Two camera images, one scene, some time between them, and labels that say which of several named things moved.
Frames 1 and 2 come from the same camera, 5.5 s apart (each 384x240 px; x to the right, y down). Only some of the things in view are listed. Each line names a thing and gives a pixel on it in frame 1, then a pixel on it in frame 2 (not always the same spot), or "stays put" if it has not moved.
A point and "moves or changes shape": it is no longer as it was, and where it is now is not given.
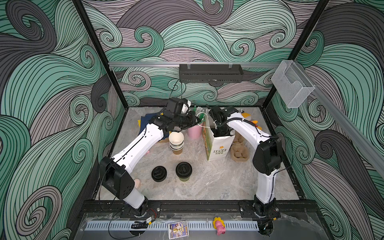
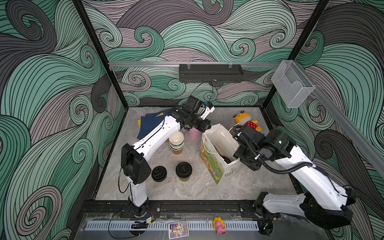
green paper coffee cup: x=184 y=179 stays put
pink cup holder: x=195 y=131 stays put
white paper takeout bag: x=216 y=147 moves or changes shape
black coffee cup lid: x=183 y=169 stays put
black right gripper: x=214 y=130 → x=239 y=152
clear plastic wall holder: x=291 y=84 stays put
